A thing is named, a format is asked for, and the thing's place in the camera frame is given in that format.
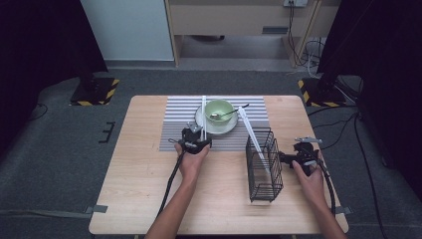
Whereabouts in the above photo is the person's right hand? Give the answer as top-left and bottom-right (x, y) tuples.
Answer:
(292, 150), (328, 209)

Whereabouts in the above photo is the right hand-held gripper black cable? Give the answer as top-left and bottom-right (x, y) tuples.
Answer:
(310, 154), (336, 217)

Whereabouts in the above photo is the black stand base striped edge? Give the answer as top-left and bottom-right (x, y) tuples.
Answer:
(297, 77), (350, 109)
(69, 77), (120, 108)

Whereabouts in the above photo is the black curtain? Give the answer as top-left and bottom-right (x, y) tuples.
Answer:
(0, 0), (109, 160)
(316, 0), (422, 195)

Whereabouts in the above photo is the left hand-held gripper black cable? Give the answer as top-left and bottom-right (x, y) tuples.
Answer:
(155, 149), (185, 219)

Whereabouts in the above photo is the white cable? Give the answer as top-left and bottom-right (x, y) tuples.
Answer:
(304, 39), (325, 80)

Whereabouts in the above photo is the black socket cable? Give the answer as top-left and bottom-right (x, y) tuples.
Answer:
(286, 1), (311, 68)

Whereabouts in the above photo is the wooden desk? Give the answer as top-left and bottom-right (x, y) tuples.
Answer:
(164, 0), (342, 69)

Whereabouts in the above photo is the white chopstick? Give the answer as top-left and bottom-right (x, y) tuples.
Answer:
(237, 106), (271, 174)
(200, 95), (208, 142)

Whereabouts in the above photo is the green bowl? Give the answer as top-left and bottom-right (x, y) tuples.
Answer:
(204, 99), (236, 123)

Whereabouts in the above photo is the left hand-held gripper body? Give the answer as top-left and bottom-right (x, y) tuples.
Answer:
(168, 120), (213, 155)

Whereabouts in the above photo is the wall socket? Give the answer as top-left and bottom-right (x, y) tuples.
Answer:
(283, 0), (309, 9)

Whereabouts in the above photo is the metal spoon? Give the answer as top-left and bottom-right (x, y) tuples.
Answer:
(209, 103), (250, 121)

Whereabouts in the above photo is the hand-held gripper black cable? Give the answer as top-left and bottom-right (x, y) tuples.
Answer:
(155, 149), (185, 219)
(310, 154), (336, 217)

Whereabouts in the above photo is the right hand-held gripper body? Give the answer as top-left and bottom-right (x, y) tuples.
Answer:
(291, 135), (324, 177)

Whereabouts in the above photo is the person's left hand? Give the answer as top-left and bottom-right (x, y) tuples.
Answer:
(174, 142), (211, 182)

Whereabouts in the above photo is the black wire basket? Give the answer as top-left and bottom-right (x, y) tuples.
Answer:
(245, 126), (285, 204)

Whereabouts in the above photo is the grey striped placemat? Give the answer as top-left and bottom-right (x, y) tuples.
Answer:
(158, 96), (272, 152)

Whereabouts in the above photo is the white panel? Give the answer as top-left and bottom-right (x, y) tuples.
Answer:
(79, 0), (175, 62)

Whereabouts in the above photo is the white plate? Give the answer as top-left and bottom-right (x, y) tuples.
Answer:
(194, 104), (240, 135)

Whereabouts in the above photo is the grey tape piece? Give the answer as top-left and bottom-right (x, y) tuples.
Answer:
(332, 205), (353, 216)
(84, 204), (109, 215)

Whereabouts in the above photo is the black floor cable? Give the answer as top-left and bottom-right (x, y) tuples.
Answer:
(27, 103), (50, 122)
(352, 112), (390, 239)
(307, 103), (361, 151)

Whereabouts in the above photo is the grey floor strap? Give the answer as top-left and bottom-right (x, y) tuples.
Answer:
(0, 208), (88, 219)

